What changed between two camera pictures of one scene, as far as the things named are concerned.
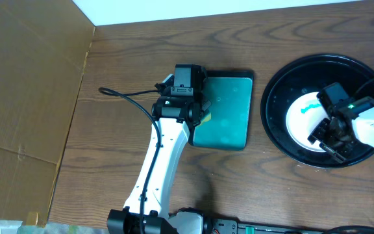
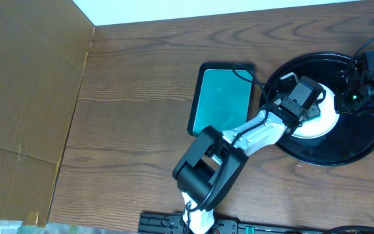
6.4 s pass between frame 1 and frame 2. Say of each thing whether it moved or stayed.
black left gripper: moved
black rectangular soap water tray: stayed
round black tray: stayed
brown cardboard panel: stayed
